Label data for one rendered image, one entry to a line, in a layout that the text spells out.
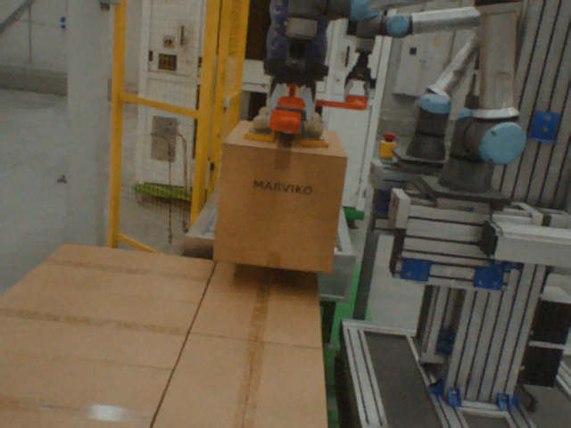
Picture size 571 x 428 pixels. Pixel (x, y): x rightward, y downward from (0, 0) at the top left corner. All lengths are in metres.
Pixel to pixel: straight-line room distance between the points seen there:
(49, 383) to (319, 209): 0.92
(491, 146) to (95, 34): 2.05
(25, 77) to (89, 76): 8.87
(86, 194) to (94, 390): 1.80
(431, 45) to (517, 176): 9.10
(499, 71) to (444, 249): 0.54
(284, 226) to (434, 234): 0.48
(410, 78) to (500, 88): 9.38
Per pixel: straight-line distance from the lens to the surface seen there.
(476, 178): 1.76
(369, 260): 2.94
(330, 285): 2.37
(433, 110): 2.21
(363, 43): 2.33
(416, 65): 10.98
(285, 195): 1.83
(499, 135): 1.60
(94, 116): 3.07
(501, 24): 1.60
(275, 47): 2.00
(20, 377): 1.58
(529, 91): 1.97
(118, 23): 3.54
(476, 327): 2.16
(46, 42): 11.88
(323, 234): 1.87
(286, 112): 1.45
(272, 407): 1.46
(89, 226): 3.22
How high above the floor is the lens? 1.38
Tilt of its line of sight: 16 degrees down
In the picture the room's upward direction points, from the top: 7 degrees clockwise
